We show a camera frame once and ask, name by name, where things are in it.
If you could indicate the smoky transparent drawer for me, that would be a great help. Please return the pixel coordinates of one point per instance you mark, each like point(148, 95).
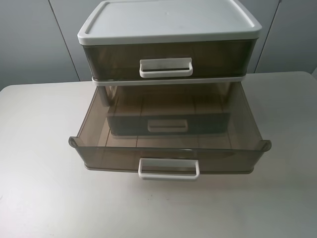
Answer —
point(214, 59)
point(172, 157)
point(157, 125)

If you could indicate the white plastic drawer cabinet frame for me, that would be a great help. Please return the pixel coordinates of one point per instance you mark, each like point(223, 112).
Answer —
point(124, 22)

